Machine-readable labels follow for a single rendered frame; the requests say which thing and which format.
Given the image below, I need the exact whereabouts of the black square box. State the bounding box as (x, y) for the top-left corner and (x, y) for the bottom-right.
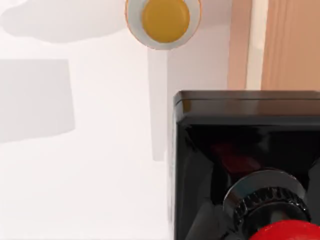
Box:
(172, 90), (320, 240)

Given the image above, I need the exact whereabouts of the wooden cupboard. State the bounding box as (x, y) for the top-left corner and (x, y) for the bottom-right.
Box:
(226, 0), (320, 92)

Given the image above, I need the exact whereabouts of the red knob with metal collar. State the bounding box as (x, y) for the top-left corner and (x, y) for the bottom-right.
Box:
(222, 167), (320, 240)

